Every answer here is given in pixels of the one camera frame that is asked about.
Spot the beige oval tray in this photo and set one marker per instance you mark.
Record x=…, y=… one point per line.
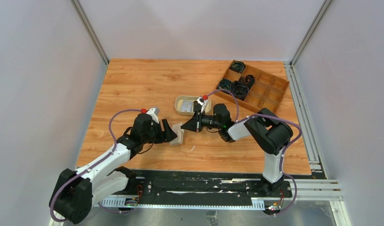
x=179, y=100

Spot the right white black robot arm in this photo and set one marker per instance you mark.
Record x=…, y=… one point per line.
x=271, y=135

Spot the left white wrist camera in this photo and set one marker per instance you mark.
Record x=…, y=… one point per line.
x=153, y=112

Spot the left corner aluminium post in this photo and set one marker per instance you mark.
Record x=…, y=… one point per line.
x=90, y=30

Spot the right corner aluminium post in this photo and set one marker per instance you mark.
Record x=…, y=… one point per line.
x=310, y=32

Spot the dark coiled belt front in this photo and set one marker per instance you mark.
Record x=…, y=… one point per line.
x=239, y=90

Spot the black coiled belt top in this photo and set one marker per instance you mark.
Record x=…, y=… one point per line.
x=237, y=66

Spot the brown wooden compartment box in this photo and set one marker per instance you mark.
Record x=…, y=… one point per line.
x=268, y=90

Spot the blue coiled belt left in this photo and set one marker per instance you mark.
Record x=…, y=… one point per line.
x=225, y=85

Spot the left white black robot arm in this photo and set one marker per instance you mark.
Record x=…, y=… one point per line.
x=77, y=191

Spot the aluminium front rail frame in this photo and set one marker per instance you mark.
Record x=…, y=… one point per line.
x=313, y=188

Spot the black coiled belt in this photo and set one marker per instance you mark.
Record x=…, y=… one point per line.
x=249, y=80
x=237, y=66

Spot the black coiled belt middle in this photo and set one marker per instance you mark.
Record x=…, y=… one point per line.
x=249, y=80

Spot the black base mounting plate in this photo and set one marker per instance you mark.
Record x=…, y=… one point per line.
x=193, y=188

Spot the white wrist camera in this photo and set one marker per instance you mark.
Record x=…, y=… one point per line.
x=204, y=105
x=153, y=112

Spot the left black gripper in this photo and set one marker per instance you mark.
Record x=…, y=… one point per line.
x=165, y=136

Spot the white leather card holder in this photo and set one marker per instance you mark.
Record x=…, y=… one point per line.
x=180, y=134

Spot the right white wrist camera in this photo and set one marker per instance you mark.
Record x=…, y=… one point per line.
x=204, y=105

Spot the corner aluminium post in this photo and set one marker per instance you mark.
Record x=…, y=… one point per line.
x=90, y=30
x=310, y=32

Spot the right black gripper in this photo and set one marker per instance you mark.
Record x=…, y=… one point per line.
x=195, y=124

